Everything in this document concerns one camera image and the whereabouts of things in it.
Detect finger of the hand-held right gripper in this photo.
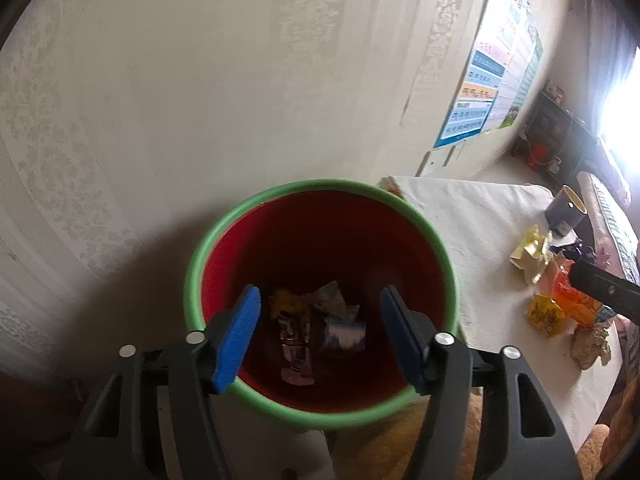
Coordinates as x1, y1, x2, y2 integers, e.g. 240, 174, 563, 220
570, 260, 640, 322

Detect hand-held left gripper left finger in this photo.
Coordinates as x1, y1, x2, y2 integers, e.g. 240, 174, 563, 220
57, 284, 263, 480

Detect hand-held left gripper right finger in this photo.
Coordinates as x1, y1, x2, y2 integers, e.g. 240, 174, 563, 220
379, 285, 583, 480

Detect orange wrapper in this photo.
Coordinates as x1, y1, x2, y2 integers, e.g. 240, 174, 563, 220
552, 267, 619, 327

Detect red bucket with green rim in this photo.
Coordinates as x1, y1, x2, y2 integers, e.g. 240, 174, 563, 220
184, 179, 460, 430

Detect dark blue wrapper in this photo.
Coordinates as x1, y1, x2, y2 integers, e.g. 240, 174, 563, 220
550, 240, 597, 264

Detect silver blue wrapper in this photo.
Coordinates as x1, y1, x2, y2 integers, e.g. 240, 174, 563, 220
320, 317, 367, 357

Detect dark wrapper with pink end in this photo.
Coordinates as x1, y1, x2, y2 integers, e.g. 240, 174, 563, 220
277, 310, 317, 386

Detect beige crumpled wrapper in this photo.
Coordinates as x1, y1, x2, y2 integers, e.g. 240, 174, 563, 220
570, 322, 614, 371

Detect yellow crumpled wrapper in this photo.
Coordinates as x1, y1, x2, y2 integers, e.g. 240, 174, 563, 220
270, 287, 311, 322

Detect small yellow snack packet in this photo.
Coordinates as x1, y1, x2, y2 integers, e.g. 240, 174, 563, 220
525, 295, 567, 337

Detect pink plaid quilt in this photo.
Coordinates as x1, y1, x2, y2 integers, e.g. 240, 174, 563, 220
575, 170, 640, 286

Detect grey crumpled wrapper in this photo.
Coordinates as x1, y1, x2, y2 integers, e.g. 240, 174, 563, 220
312, 280, 361, 322

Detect pale yellow wrapper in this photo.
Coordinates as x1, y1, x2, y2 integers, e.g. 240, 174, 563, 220
510, 225, 554, 286

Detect purple cup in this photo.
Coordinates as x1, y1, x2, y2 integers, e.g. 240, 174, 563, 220
544, 185, 588, 237

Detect white table cloth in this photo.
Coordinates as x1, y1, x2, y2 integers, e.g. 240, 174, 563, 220
375, 175, 626, 453

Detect small red container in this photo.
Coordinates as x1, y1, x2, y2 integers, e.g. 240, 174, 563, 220
525, 142, 551, 169

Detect dark shelf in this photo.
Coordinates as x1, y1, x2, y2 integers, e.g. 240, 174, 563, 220
520, 80, 601, 186

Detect green-bordered chart wall poster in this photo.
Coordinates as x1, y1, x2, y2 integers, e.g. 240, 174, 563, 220
497, 10, 545, 131

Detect blue-bordered wall poster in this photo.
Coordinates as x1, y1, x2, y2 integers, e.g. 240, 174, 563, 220
432, 0, 528, 150

